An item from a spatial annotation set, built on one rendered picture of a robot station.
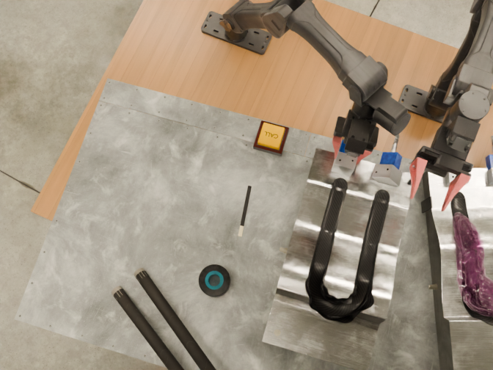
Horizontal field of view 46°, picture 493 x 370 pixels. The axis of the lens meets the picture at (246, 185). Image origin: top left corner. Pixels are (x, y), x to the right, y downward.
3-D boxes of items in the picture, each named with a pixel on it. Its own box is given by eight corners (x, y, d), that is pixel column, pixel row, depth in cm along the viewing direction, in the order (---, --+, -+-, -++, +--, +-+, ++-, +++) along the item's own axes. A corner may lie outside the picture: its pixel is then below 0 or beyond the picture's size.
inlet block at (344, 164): (343, 125, 150) (347, 117, 145) (362, 131, 150) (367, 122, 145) (331, 171, 146) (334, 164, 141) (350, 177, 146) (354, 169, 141)
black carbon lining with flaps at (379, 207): (331, 178, 148) (336, 167, 139) (394, 194, 146) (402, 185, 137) (296, 310, 140) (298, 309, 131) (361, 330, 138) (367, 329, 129)
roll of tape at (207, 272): (203, 300, 148) (202, 299, 145) (196, 269, 150) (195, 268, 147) (234, 293, 148) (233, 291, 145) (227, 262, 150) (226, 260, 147)
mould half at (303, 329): (313, 158, 157) (318, 142, 144) (408, 183, 154) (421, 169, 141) (262, 341, 145) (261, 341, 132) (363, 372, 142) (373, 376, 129)
